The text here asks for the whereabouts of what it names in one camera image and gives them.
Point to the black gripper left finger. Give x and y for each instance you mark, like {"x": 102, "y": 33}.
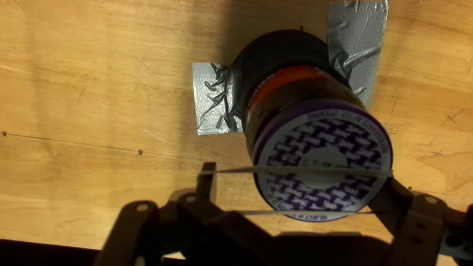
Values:
{"x": 171, "y": 231}

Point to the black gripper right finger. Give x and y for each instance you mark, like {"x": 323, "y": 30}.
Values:
{"x": 422, "y": 227}

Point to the dark jar with purple lid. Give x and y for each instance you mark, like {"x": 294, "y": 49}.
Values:
{"x": 304, "y": 123}

